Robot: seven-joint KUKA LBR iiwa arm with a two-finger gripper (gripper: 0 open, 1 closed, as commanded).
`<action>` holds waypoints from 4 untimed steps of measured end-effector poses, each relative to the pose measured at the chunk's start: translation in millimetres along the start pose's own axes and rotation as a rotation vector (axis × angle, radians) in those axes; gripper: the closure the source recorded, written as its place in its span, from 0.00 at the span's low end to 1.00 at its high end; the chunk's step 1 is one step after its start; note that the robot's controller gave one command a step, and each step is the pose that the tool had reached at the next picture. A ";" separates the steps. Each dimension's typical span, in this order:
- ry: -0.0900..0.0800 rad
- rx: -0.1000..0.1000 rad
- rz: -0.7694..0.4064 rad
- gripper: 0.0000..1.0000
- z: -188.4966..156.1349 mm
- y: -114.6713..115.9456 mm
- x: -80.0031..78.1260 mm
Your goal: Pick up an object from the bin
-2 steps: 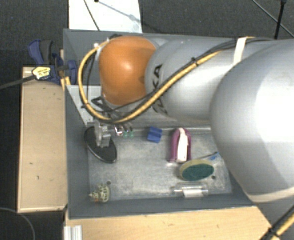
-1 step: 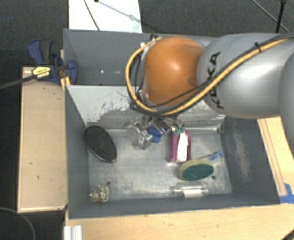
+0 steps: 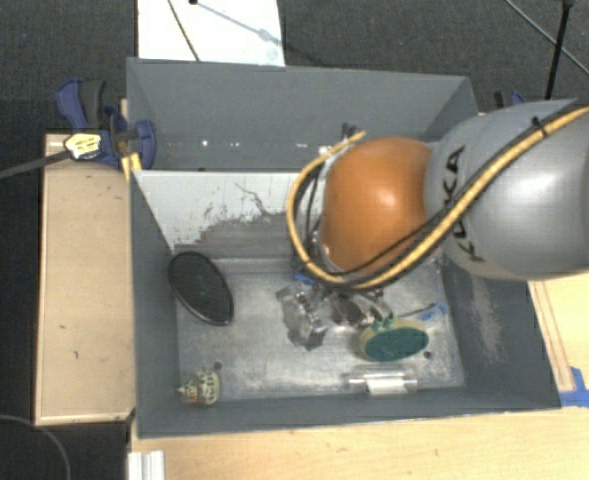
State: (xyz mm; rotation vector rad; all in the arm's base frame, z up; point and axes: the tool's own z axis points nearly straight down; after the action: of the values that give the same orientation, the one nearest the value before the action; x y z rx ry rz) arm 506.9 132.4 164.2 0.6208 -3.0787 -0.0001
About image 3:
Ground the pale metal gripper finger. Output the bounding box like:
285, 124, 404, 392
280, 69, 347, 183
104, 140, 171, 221
275, 282, 321, 319
285, 312, 331, 352

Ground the pale wood board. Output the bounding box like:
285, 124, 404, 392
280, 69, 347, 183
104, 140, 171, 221
33, 132, 138, 427

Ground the small spotted toy animal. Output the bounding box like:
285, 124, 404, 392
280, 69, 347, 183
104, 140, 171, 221
175, 366, 223, 407

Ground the green and yellow round sponge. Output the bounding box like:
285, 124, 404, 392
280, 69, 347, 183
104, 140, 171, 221
357, 317, 431, 364

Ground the grey metal bin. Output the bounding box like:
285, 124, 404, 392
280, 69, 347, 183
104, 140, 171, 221
125, 56, 563, 439

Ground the black oval disc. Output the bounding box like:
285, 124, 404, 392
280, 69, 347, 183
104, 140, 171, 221
167, 250, 235, 327

